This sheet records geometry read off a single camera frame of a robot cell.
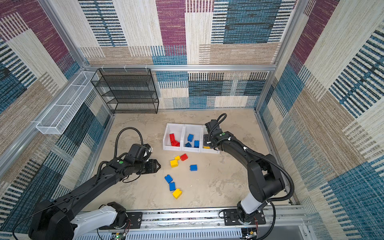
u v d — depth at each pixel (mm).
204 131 744
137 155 643
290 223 730
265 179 449
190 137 1021
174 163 912
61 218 384
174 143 969
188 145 984
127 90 1099
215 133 697
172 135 1047
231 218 731
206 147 674
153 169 723
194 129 1139
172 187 832
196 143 989
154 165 744
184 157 940
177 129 1078
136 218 743
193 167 923
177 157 940
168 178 869
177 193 806
